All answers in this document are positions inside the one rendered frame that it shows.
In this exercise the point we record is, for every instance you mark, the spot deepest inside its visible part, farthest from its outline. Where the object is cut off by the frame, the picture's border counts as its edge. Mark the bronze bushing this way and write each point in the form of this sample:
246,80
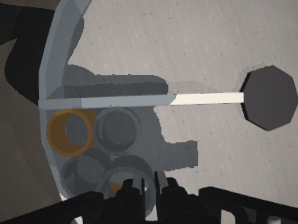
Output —
115,186
56,135

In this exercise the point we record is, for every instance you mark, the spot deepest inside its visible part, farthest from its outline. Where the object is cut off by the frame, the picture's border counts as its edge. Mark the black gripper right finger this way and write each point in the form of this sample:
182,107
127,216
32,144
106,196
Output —
187,209

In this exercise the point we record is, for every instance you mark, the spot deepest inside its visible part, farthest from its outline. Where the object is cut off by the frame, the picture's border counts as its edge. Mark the grey metal sleeve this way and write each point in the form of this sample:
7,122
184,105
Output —
72,182
136,165
101,140

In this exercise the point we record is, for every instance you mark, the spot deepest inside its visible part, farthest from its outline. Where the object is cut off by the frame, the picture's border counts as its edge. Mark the white round turntable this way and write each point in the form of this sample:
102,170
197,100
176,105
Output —
174,52

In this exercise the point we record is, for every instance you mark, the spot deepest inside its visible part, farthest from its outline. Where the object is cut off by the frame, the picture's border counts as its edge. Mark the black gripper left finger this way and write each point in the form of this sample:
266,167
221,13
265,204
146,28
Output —
126,207

